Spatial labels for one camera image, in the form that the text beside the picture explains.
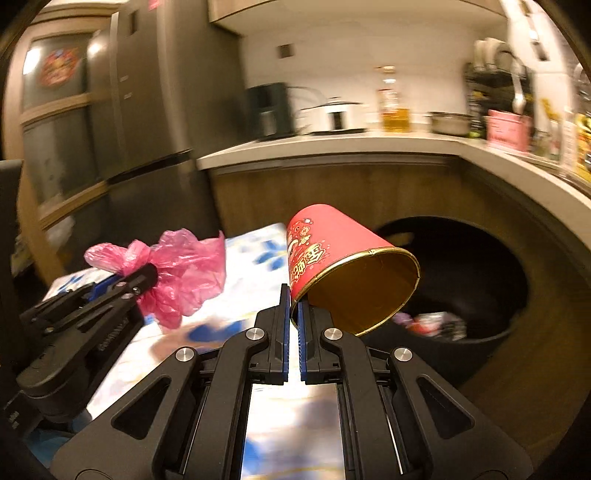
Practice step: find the yellow detergent bottle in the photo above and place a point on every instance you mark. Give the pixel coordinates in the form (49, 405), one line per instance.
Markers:
(582, 143)

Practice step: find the blue floral blanket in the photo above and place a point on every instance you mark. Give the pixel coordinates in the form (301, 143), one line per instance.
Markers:
(258, 277)

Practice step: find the black air fryer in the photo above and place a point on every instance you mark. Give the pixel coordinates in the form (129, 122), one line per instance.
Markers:
(270, 110)

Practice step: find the red door decoration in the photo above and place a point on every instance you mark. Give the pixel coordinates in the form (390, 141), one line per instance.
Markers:
(60, 67)

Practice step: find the wooden glass door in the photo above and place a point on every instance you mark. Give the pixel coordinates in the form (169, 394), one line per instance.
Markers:
(51, 147)

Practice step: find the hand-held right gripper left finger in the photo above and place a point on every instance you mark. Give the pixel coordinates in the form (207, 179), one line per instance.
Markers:
(284, 350)

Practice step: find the wooden upper cabinet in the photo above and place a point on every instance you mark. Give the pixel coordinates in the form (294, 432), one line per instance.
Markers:
(346, 11)

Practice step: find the pink utensil holder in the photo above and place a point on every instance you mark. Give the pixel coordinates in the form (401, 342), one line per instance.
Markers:
(508, 131)

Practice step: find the red paper cup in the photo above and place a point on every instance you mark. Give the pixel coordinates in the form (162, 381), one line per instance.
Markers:
(332, 249)

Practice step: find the wooden base cabinet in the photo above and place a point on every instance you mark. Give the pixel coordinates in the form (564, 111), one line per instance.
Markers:
(323, 189)

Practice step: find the white electric cooker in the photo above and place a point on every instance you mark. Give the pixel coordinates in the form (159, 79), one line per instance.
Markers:
(334, 117)

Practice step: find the cooking oil bottle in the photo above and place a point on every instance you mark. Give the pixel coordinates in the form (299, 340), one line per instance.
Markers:
(395, 110)

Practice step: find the stack of white plates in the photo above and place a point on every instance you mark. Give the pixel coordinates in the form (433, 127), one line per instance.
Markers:
(489, 53)

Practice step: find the black dish rack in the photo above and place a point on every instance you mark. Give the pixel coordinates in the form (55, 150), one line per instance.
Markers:
(480, 92)

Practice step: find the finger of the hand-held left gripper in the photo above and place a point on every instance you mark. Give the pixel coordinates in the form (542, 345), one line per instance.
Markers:
(104, 285)
(134, 286)

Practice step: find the grey refrigerator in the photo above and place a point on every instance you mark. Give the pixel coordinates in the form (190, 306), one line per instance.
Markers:
(152, 92)

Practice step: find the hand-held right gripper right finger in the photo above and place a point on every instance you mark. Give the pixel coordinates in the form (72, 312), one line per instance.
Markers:
(304, 355)

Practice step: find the white plastic bottle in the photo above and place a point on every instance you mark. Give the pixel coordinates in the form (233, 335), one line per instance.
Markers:
(567, 138)

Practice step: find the black trash bin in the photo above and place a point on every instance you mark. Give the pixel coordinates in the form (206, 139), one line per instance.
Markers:
(480, 286)

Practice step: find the pink plastic bag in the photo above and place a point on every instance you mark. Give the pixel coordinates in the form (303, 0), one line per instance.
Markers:
(184, 272)

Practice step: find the white ladle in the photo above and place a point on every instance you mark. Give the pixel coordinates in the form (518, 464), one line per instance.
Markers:
(518, 99)

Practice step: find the dark wall socket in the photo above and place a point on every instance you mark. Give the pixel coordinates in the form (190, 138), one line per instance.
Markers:
(286, 50)

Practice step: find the steel bowl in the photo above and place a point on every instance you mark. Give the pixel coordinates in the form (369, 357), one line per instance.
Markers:
(450, 124)

